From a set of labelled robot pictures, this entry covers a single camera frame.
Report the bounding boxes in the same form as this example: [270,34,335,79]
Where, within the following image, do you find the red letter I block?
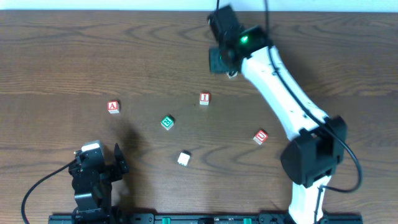
[200,92,210,105]

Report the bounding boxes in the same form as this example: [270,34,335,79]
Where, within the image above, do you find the red letter A block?
[107,101,120,114]

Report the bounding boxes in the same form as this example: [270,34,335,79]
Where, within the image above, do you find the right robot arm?
[209,24,347,223]

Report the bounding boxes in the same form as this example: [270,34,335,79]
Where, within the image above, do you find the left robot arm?
[68,141,129,223]

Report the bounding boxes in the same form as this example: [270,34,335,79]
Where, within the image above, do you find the yellow top wooden block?
[226,71,238,79]

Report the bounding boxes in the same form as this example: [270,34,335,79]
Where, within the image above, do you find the green letter wooden block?
[161,116,174,130]

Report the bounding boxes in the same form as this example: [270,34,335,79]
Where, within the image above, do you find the white plain wooden block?
[177,152,191,166]

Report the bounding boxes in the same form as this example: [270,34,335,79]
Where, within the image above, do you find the red letter U block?
[253,129,268,145]

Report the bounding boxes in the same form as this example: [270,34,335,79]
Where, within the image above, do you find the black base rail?
[48,213,363,224]

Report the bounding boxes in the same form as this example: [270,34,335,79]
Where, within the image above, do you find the left black cable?
[21,159,77,224]

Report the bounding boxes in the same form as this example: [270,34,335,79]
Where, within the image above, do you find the black cable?
[21,159,77,224]
[214,0,364,224]

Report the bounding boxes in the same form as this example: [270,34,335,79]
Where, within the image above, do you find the right black cable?
[214,0,364,224]

